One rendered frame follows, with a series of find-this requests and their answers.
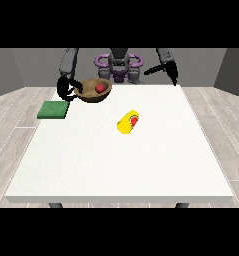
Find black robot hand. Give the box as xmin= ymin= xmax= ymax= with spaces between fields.
xmin=143 ymin=60 xmax=179 ymax=87
xmin=56 ymin=76 xmax=84 ymax=103

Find brown wooden bowl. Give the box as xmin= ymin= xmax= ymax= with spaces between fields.
xmin=73 ymin=77 xmax=113 ymax=104

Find green square pad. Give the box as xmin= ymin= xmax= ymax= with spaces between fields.
xmin=36 ymin=101 xmax=70 ymax=120

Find grey robot trunk purple rings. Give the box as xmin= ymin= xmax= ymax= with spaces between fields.
xmin=94 ymin=48 xmax=145 ymax=85

